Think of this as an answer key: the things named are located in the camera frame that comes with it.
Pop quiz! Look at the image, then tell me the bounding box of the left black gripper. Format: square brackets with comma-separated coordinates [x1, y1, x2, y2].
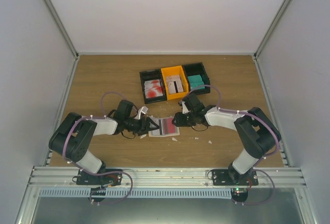
[124, 116, 159, 136]

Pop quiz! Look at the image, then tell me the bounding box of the beige card holder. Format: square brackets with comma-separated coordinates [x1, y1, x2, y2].
[148, 116, 180, 137]

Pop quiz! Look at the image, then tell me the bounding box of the red white credit card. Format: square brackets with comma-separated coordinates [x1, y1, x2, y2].
[162, 117, 178, 135]

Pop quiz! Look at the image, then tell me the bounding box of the black bin with red cards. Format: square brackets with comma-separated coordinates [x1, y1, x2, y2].
[139, 69, 167, 104]

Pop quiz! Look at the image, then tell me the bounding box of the black bin with teal cards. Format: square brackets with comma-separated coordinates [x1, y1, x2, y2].
[182, 62, 210, 91]

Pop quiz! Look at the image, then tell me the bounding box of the yellow bin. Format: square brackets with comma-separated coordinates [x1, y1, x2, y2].
[161, 66, 189, 100]

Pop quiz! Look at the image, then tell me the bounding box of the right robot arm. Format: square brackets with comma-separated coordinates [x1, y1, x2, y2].
[172, 93, 282, 185]

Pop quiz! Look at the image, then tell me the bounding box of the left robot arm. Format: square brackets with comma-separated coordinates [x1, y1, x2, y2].
[48, 100, 159, 185]

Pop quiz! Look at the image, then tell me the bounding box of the red white card stack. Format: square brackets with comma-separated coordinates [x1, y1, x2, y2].
[144, 79, 163, 99]

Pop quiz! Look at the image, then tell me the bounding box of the teal card stack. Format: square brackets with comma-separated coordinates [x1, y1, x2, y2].
[188, 74, 205, 90]

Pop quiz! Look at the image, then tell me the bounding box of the white patterned card stack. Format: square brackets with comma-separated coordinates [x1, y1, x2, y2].
[166, 74, 185, 94]

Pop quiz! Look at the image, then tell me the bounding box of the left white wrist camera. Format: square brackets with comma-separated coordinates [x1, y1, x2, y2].
[135, 106, 148, 120]

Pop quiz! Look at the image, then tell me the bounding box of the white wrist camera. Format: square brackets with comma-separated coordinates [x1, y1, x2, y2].
[179, 100, 190, 114]
[135, 106, 148, 120]

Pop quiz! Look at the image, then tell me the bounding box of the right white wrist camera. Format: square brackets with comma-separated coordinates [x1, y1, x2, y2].
[179, 100, 190, 114]

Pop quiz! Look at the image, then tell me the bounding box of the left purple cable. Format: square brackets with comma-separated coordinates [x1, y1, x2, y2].
[62, 91, 134, 205]

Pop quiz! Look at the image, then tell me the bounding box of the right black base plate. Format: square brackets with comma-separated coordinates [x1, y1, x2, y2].
[210, 169, 259, 186]

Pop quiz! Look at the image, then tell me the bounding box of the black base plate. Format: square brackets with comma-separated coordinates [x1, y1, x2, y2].
[210, 169, 259, 186]
[72, 169, 123, 187]

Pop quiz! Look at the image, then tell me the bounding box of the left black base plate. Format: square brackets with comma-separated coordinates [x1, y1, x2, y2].
[72, 169, 123, 187]

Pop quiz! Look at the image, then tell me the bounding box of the aluminium front rail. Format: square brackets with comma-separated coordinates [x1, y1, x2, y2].
[28, 167, 306, 188]

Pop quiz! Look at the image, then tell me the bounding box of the grey slotted cable duct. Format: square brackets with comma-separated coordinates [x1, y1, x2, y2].
[39, 187, 232, 199]

